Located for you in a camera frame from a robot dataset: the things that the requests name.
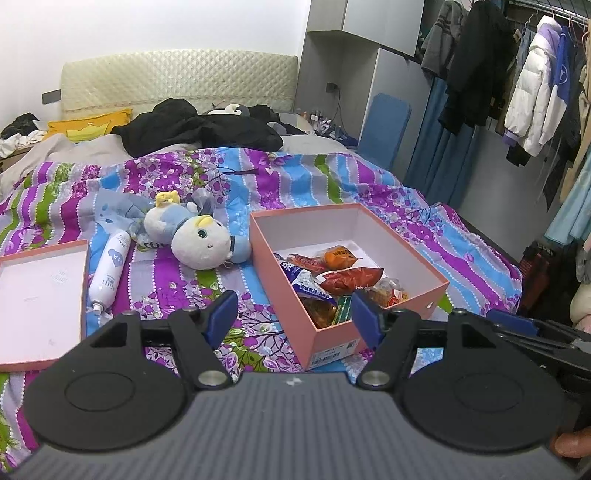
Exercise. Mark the dark red snack packet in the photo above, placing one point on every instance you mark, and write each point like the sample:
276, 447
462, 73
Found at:
351, 279

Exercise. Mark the small white blue plush toy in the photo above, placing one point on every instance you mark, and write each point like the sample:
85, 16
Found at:
159, 224

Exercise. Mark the wall outlet with plug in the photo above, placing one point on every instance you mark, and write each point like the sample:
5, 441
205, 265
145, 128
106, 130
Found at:
332, 87

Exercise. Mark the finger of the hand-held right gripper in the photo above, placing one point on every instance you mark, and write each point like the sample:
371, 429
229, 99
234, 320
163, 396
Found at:
512, 323
554, 353

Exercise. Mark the black clothing heap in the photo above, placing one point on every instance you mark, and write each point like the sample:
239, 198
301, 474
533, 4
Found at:
194, 129

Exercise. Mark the white spray bottle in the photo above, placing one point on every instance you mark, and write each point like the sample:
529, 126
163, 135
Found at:
111, 267

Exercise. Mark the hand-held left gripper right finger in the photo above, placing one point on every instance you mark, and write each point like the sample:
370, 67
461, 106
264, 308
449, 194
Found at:
367, 323

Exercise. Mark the purple floral striped quilt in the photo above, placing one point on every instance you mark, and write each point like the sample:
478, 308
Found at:
161, 286

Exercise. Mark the large white blue plush toy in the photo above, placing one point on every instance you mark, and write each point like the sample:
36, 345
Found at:
198, 242

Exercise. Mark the black and white clothes pile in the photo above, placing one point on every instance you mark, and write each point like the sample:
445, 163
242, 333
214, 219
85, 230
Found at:
23, 129

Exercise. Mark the cluster of small bottles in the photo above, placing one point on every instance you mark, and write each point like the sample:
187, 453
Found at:
318, 121

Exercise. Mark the yellow pillow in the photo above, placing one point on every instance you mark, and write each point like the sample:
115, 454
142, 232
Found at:
87, 127

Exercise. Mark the grey striped hanging sweater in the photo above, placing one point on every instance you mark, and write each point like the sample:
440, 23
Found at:
443, 41

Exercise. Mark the shallow pink box lid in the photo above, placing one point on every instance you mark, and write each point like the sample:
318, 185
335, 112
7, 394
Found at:
41, 300

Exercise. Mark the beige hanging coat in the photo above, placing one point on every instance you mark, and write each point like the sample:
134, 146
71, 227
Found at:
584, 138

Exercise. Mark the white tall cabinet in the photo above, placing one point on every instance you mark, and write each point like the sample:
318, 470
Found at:
397, 74

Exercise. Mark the light teal hanging cloth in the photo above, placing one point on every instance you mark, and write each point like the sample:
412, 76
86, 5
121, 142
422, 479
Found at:
572, 203

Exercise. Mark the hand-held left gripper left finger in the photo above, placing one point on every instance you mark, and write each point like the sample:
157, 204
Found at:
222, 318

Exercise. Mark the grey bed sheet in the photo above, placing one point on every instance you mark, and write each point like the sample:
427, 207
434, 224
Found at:
314, 144

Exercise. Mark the blue white snack packet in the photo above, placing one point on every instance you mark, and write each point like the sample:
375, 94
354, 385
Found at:
309, 286

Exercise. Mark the blue padded board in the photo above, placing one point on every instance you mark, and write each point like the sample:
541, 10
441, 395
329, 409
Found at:
383, 129

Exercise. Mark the grey overhead cabinet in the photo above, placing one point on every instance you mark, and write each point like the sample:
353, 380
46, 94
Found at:
369, 23

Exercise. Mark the light blue plastic bag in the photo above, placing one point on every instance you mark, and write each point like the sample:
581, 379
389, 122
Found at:
115, 207

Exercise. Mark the white purple puffer jacket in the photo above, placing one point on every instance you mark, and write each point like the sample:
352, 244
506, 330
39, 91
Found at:
531, 92

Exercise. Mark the person's right hand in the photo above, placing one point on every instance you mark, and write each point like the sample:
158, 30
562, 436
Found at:
575, 443

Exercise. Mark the black hanging jacket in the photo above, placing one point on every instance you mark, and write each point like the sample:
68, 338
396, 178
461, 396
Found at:
480, 64

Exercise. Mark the cream quilted headboard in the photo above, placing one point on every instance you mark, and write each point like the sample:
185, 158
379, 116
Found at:
184, 78

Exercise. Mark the grey blanket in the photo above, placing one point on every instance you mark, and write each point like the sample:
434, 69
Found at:
55, 152

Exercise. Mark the deep pink cardboard box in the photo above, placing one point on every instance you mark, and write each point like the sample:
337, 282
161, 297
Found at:
286, 314

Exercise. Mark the orange snack packet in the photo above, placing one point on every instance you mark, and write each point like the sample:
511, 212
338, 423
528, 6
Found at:
339, 257

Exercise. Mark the black red bag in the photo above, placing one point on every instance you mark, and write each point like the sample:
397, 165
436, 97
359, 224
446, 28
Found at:
545, 277

